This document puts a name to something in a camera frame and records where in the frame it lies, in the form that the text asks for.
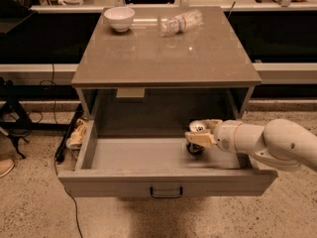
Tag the white ceramic bowl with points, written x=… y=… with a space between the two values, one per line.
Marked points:
x=120 y=19

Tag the black power strip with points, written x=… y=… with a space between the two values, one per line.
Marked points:
x=67 y=136

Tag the crumpled paper trash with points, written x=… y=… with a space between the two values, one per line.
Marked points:
x=75 y=140

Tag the black metal stand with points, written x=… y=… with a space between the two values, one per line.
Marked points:
x=15 y=117

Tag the grey cabinet with counter top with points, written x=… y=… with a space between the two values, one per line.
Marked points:
x=209 y=55

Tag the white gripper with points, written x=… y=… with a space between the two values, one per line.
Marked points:
x=225 y=136

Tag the black drawer handle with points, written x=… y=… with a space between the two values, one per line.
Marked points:
x=166 y=193

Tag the blue pepsi can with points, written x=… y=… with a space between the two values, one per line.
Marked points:
x=198 y=137

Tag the grey open top drawer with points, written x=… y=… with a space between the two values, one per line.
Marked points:
x=132 y=145

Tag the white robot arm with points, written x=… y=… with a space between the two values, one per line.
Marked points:
x=280 y=143

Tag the clear plastic water bottle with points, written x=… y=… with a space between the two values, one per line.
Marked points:
x=181 y=23

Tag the tan shoe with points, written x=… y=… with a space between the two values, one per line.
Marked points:
x=6 y=166

